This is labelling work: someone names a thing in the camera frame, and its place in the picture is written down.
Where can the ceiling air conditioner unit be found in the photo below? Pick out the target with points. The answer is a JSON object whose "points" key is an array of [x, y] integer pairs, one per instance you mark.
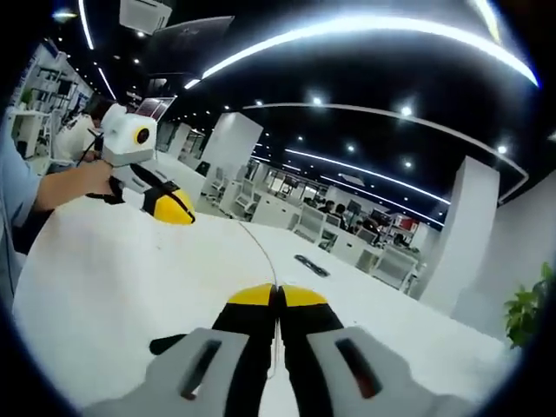
{"points": [[139, 15]]}

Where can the black flat object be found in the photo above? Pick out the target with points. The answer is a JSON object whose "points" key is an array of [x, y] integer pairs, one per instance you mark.
{"points": [[313, 266]]}

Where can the row of white office chairs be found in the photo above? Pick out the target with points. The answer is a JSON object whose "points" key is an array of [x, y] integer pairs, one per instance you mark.
{"points": [[391, 260]]}

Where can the green potted plant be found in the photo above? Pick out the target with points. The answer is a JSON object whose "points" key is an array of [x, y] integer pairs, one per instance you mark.
{"points": [[527, 313]]}

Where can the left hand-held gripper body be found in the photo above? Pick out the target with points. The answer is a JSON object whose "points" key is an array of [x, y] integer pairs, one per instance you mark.
{"points": [[126, 147]]}

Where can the person's left hand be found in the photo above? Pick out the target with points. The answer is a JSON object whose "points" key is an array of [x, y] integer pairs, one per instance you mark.
{"points": [[97, 179]]}

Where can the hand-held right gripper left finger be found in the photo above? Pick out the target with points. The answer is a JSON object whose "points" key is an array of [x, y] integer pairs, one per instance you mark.
{"points": [[247, 347]]}

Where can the dark curved monitor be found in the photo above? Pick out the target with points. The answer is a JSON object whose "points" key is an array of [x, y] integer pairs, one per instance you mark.
{"points": [[187, 43]]}

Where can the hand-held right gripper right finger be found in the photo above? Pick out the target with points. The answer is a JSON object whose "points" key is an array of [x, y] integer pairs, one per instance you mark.
{"points": [[308, 347]]}

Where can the monitor with red picture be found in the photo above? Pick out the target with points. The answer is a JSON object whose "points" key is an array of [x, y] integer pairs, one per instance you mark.
{"points": [[154, 107]]}

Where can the white shelving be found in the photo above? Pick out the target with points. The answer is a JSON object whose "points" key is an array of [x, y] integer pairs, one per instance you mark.
{"points": [[43, 95]]}

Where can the white square pillar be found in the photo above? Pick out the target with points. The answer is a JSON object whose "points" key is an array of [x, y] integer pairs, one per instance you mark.
{"points": [[234, 143], [471, 239]]}

